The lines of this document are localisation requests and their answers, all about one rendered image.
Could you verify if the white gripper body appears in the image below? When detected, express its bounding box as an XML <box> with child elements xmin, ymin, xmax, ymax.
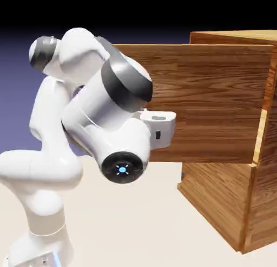
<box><xmin>138</xmin><ymin>108</ymin><xmax>177</xmax><ymax>151</ymax></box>

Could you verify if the light wood cabinet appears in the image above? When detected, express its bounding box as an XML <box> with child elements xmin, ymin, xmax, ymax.
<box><xmin>177</xmin><ymin>29</ymin><xmax>277</xmax><ymax>255</ymax></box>

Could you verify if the small wood cabinet door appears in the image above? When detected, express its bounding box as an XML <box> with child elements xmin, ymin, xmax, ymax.
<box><xmin>177</xmin><ymin>162</ymin><xmax>258</xmax><ymax>253</ymax></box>

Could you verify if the wide wood cabinet door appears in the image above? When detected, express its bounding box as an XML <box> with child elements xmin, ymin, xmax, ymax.
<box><xmin>112</xmin><ymin>43</ymin><xmax>274</xmax><ymax>164</ymax></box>

